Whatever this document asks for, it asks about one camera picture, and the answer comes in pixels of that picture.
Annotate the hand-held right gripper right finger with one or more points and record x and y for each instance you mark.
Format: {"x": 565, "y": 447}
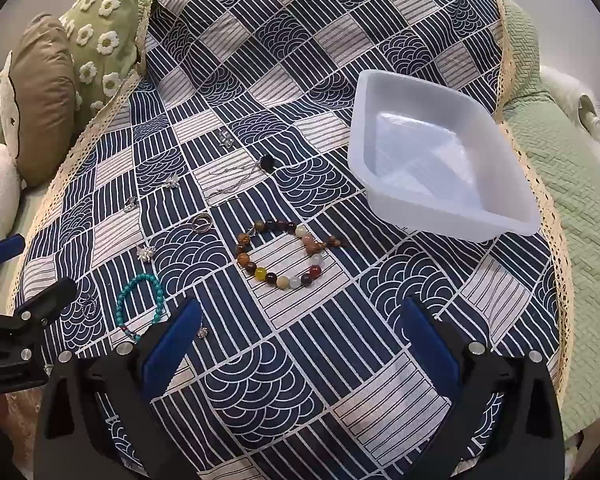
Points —
{"x": 430, "y": 347}

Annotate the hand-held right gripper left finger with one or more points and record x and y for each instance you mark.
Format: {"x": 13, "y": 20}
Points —
{"x": 172, "y": 347}

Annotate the navy white patchwork cloth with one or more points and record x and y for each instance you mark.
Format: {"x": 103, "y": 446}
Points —
{"x": 290, "y": 110}

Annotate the silver flower charm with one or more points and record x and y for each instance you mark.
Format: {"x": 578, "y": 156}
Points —
{"x": 144, "y": 252}
{"x": 171, "y": 181}

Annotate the brown plush pillow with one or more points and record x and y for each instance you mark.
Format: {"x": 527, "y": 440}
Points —
{"x": 45, "y": 100}

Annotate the white plastic tub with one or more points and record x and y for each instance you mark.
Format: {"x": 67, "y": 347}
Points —
{"x": 430, "y": 160}

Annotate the white fluffy plush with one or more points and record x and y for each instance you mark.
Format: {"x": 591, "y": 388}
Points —
{"x": 567, "y": 92}

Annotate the twisted silver hoop earring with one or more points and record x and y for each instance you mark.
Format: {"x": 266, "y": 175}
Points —
{"x": 88, "y": 305}

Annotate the silver drop earring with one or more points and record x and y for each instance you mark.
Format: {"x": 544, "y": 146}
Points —
{"x": 225, "y": 138}

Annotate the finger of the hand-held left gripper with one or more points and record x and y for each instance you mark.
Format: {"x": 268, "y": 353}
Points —
{"x": 50, "y": 297}
{"x": 0, "y": 254}

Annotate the green quilted blanket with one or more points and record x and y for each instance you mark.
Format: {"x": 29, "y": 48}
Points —
{"x": 570, "y": 260}

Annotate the small silver stud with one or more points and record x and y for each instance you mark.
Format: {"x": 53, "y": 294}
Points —
{"x": 202, "y": 332}

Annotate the green flower pillow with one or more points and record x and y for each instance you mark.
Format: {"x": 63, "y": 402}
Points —
{"x": 105, "y": 35}

